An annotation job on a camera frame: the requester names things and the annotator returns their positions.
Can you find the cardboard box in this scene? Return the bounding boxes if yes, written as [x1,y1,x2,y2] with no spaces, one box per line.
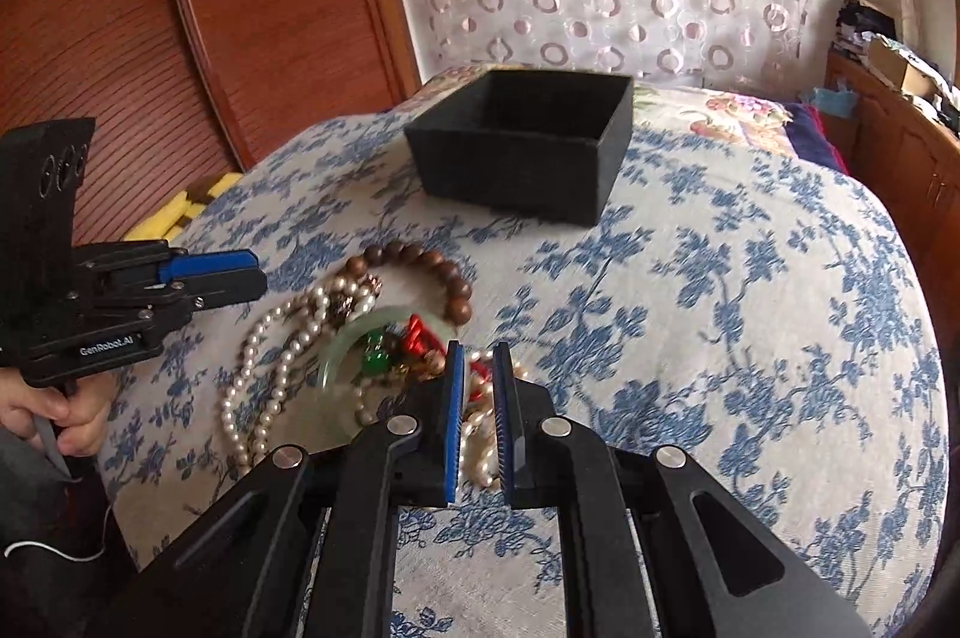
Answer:
[866,34,938,100]

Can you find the white pearl necklace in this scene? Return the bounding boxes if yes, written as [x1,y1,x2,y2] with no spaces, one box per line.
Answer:
[220,274,526,489]

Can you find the wooden cabinet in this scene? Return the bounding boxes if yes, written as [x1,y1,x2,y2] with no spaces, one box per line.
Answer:
[825,46,960,309]

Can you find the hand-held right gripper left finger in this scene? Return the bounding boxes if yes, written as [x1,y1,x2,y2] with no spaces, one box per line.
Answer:
[90,340,466,638]

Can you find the yellow foam block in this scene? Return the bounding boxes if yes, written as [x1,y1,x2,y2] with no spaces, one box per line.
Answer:
[124,171,245,243]

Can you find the blue floral blanket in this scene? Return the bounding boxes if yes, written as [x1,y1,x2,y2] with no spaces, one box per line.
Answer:
[97,109,950,638]

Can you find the black box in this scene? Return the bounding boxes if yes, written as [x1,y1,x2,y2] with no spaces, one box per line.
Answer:
[403,68,636,227]

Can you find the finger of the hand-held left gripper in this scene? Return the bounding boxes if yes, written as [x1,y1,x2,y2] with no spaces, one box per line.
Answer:
[157,249,260,283]
[180,269,269,311]

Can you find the pink floral quilt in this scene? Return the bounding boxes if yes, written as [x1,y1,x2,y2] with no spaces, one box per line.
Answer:
[390,64,807,155]

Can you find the person's left hand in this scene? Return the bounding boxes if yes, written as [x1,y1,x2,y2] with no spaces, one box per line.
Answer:
[0,368,117,459]

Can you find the pale green jade bangle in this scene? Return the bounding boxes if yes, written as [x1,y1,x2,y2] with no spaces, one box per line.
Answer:
[319,304,458,440]

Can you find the brown wooden bead bracelet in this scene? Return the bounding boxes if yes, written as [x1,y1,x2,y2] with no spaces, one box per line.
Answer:
[345,239,475,380]

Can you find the white cable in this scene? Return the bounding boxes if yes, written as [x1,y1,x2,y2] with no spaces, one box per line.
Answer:
[0,537,91,564]

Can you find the red knot green bead ornament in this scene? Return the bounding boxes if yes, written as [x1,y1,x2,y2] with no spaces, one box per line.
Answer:
[360,317,511,399]

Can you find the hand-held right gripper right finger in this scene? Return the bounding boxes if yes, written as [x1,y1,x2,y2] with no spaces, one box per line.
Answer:
[493,342,875,638]

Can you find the pile of dark clothes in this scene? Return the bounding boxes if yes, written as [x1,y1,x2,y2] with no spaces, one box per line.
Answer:
[836,0,897,58]

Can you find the person's dark clothing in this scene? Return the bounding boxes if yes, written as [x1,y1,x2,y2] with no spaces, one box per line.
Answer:
[0,435,136,638]

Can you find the dark blue red blanket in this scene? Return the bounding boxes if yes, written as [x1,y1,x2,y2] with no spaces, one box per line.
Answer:
[784,102,852,178]

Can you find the wooden headboard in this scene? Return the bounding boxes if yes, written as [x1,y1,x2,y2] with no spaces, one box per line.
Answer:
[0,0,421,234]

